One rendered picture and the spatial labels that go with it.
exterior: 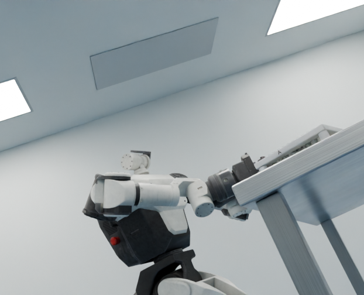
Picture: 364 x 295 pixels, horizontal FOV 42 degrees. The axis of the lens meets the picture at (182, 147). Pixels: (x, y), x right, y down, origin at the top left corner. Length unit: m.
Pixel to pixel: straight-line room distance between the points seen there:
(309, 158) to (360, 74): 5.16
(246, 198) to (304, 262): 0.12
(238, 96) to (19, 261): 2.79
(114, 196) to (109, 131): 3.64
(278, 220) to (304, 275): 0.09
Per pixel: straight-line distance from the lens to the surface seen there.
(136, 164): 1.86
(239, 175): 1.49
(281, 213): 0.73
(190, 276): 1.77
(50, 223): 4.80
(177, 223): 1.78
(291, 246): 0.73
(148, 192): 1.41
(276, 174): 0.72
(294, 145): 1.43
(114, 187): 1.41
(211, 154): 4.96
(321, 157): 0.71
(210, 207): 1.47
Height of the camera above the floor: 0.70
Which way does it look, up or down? 19 degrees up
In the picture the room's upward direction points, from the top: 24 degrees counter-clockwise
